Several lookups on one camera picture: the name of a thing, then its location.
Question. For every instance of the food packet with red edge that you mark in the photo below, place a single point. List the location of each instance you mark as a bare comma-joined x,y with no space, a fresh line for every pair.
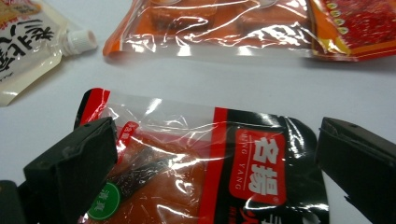
28,53

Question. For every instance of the orange clear snack packet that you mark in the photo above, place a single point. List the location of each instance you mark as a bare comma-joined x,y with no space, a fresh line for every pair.
218,31

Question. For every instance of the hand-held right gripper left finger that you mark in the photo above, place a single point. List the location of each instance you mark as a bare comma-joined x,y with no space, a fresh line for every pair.
71,168

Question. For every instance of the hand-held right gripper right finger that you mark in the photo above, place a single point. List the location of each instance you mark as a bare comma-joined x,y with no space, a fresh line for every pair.
361,168

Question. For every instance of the black and red sauce packet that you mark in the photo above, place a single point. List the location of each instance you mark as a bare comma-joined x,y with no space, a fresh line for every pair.
258,165

